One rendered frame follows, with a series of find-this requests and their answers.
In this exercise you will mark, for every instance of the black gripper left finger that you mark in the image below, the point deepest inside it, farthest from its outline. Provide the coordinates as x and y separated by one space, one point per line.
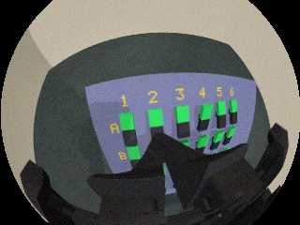
146 180

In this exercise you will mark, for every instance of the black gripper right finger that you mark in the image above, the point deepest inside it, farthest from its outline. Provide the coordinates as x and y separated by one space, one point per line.
190 169

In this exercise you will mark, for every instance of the blue switch panel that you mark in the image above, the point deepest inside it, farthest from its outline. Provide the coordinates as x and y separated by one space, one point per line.
208 112

